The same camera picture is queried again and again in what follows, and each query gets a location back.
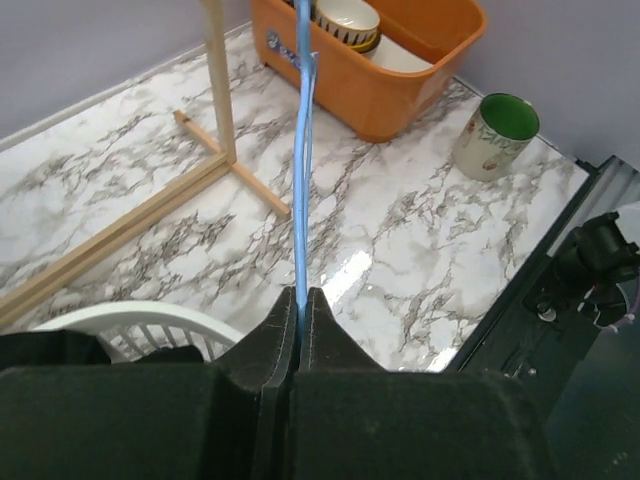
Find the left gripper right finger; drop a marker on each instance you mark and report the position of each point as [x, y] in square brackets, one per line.
[333, 427]

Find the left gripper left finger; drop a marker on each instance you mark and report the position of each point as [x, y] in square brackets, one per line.
[260, 368]

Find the light blue wire hanger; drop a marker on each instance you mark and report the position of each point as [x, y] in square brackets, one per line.
[302, 157]

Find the black pleated skirt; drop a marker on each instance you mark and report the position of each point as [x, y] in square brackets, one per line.
[63, 347]

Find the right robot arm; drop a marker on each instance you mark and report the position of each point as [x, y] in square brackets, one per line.
[594, 259]

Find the white laundry basket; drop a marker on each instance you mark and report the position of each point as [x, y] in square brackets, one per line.
[129, 330]

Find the wooden clothes rack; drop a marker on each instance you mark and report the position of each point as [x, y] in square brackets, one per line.
[215, 253]

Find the orange plastic bin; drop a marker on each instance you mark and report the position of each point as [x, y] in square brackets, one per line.
[380, 87]

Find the green interior mug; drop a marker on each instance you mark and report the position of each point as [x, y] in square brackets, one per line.
[499, 130]

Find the patterned white bowl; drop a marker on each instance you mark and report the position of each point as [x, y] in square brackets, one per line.
[353, 22]

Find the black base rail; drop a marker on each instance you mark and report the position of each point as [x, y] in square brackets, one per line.
[534, 329]

